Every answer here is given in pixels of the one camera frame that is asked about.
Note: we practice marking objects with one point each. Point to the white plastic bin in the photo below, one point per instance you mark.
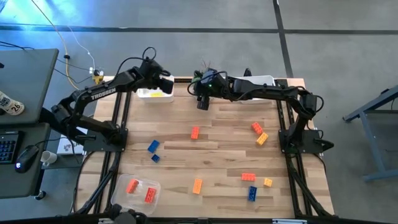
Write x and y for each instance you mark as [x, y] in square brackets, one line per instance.
[146, 99]
[261, 79]

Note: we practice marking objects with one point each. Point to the yellow extension socket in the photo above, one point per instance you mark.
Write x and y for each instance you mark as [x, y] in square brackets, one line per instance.
[98, 79]

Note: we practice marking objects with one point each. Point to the blue-grey table frame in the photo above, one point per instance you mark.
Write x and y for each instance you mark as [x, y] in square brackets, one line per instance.
[372, 146]

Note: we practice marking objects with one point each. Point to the red toy brick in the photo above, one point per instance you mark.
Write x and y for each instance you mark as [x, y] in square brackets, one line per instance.
[195, 132]
[257, 128]
[248, 177]
[150, 195]
[132, 186]

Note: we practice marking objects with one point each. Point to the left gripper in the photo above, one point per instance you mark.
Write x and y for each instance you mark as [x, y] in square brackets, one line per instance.
[167, 86]

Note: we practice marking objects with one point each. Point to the black aluminium table frame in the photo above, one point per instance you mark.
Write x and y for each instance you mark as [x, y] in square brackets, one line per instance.
[291, 168]

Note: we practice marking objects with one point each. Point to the small yellow toy brick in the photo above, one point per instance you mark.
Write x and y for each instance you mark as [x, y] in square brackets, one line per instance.
[267, 182]

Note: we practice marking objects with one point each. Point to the white plug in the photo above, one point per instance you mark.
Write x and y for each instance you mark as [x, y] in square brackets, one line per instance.
[91, 70]

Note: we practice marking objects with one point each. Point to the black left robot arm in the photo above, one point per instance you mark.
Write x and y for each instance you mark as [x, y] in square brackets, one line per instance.
[102, 93]

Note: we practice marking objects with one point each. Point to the black caster wheel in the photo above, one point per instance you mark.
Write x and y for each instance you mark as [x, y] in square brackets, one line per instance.
[40, 195]

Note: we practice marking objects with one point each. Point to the white bracket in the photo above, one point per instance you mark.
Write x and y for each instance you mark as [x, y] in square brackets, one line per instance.
[289, 221]
[102, 221]

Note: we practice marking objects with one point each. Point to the potted succulent plant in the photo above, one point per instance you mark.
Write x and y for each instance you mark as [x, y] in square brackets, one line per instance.
[196, 79]

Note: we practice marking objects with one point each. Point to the black keyboard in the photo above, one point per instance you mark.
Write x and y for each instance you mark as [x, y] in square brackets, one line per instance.
[7, 147]

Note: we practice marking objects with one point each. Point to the grey desk top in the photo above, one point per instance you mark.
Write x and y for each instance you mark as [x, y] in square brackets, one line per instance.
[28, 77]

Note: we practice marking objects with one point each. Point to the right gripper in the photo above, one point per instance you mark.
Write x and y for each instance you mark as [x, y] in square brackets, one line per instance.
[203, 102]

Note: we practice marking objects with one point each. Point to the clear plastic container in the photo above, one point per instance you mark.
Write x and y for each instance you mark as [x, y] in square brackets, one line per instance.
[122, 199]

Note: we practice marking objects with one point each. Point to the black computer mouse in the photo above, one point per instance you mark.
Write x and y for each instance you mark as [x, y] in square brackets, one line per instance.
[26, 158]

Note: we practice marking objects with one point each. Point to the small blue toy brick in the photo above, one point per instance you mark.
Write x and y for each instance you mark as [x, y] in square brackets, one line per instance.
[155, 158]

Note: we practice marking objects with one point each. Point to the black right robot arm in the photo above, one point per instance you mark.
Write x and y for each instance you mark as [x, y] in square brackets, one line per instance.
[273, 91]

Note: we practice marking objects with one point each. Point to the orange-yellow toy brick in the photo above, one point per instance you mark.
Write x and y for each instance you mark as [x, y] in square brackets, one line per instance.
[197, 186]

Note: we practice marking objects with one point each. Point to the dark grey keyboard desk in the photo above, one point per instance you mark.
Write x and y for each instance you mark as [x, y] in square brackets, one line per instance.
[21, 186]

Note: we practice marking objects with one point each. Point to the black clamp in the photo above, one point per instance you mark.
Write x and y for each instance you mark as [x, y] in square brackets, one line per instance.
[247, 72]

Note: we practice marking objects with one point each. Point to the white cup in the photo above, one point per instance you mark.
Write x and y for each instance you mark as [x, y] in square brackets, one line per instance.
[48, 157]

